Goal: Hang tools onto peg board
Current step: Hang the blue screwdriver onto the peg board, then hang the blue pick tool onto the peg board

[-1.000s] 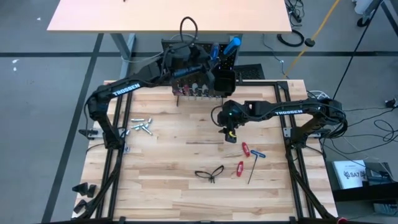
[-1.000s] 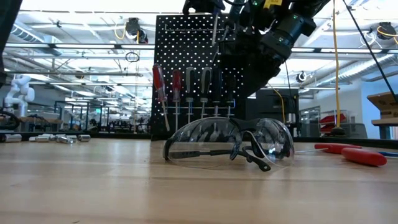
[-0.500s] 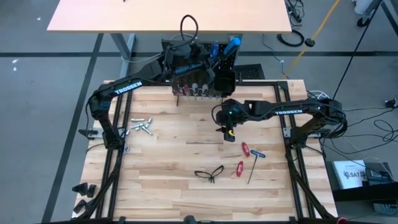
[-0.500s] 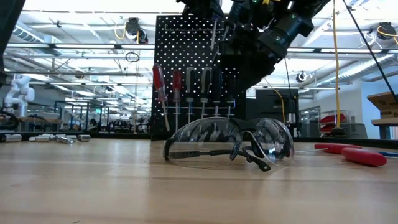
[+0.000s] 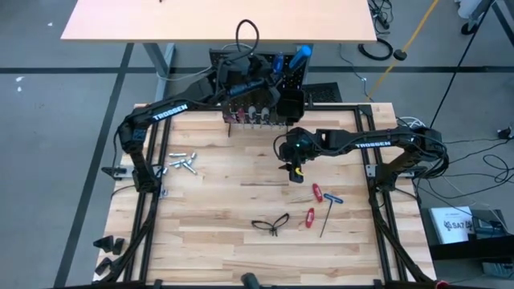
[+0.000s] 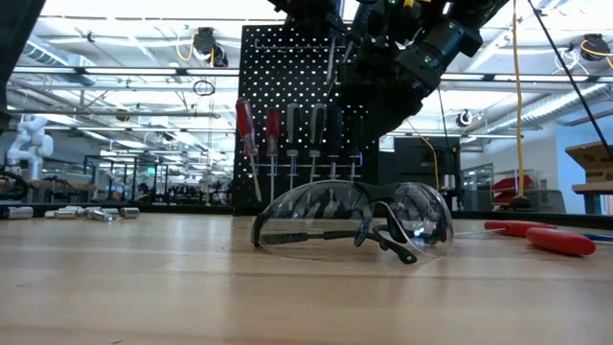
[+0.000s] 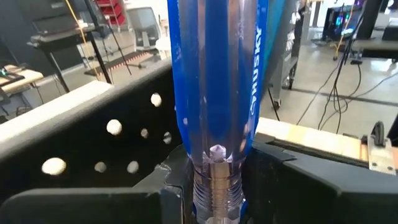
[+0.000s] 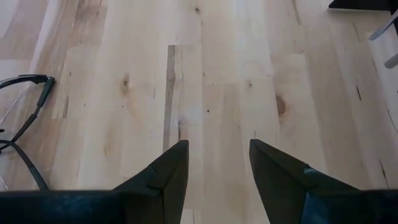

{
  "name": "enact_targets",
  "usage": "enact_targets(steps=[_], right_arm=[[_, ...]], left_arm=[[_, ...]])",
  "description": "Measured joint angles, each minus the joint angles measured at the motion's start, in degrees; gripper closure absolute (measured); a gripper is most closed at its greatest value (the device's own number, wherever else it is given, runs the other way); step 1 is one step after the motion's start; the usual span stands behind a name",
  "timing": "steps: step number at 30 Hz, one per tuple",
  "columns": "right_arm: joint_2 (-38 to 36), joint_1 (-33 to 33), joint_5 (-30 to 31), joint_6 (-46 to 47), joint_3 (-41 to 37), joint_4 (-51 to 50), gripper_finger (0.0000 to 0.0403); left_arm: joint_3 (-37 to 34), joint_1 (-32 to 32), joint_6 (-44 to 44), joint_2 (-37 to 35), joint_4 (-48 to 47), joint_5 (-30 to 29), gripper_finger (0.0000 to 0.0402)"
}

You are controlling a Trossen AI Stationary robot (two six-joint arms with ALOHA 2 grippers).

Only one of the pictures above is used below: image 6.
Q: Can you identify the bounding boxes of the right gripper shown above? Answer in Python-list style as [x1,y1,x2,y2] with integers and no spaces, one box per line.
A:
[270,0,484,141]

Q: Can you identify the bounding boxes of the large blue black screwdriver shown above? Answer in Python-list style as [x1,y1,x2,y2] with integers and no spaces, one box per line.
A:
[340,38,356,66]

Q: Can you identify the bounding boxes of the black grey handled screwdriver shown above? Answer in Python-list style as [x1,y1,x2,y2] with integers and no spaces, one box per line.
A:
[308,103,329,186]
[285,103,303,193]

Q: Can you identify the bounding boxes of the long black screwdriver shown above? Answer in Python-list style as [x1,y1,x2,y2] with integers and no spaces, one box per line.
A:
[328,103,344,182]

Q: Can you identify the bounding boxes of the small red clear screwdriver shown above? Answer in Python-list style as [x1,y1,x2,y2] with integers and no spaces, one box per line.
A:
[265,105,282,205]

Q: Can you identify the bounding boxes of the short black screwdriver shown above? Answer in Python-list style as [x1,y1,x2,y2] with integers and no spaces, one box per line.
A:
[348,112,364,182]

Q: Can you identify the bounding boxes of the large red clear screwdriver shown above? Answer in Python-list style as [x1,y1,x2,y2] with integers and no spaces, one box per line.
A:
[236,98,263,203]

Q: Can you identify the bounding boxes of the black metal pegboard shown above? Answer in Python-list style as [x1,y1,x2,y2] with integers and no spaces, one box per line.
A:
[233,23,380,218]

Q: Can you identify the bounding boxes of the black cabinet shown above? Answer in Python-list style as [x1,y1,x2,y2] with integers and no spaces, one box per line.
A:
[392,136,463,212]

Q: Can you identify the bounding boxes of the glass door cabinet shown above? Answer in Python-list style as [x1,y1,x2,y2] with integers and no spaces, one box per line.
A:
[462,162,495,212]

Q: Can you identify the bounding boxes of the red storage bins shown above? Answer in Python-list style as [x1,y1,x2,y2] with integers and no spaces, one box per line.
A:
[491,173,534,205]

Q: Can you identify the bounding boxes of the grey storage bin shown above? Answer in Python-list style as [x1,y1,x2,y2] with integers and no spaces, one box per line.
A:
[524,189,567,215]

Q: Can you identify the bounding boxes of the wooden shelf unit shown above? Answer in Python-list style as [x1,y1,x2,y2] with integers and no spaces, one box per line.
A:
[564,140,613,216]

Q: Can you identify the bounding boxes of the black ceiling cord reel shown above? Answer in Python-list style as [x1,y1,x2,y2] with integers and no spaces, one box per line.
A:
[579,33,613,63]
[454,108,476,129]
[191,26,230,68]

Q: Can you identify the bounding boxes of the chrome ring tool rail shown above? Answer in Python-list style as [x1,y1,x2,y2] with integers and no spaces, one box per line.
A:
[255,152,364,184]

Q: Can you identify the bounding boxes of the thin yellow cable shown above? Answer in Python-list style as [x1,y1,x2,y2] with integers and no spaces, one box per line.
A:
[406,119,441,212]

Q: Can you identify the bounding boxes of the thick yellow hanging cord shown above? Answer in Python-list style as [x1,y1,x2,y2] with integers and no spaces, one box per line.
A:
[511,0,526,197]

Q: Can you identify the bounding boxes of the black aluminium table frame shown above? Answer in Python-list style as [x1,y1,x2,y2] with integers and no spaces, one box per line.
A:
[0,201,613,231]

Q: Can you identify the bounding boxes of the black round cord base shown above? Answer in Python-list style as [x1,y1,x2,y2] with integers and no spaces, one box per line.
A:
[508,194,534,211]

